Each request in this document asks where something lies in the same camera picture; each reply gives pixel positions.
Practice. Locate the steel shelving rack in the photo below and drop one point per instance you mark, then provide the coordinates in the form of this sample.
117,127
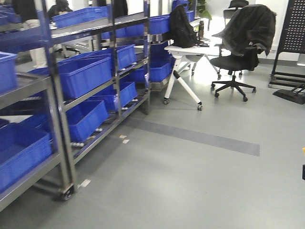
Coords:
131,29

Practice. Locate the blue bin shelf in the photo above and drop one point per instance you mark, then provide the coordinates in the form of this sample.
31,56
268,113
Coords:
85,118
80,76

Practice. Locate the dark jacket on chair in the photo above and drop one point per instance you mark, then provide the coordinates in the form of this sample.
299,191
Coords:
252,25

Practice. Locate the black perforated pegboard stand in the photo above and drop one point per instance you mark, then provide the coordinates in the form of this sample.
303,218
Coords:
292,40

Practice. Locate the blue bin middle shelf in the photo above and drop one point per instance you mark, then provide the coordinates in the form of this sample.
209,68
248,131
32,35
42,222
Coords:
80,76

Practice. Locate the white folding desk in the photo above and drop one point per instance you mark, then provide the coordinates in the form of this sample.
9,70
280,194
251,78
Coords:
184,57

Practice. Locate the blue bin bottom left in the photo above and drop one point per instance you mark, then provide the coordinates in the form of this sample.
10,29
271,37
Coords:
22,148

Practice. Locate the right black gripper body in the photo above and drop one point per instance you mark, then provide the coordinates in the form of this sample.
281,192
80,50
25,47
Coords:
303,171

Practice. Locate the black backpack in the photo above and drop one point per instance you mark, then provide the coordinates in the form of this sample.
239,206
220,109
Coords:
181,31

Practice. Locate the blue bin lower shelf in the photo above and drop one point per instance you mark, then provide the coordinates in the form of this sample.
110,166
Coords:
85,118

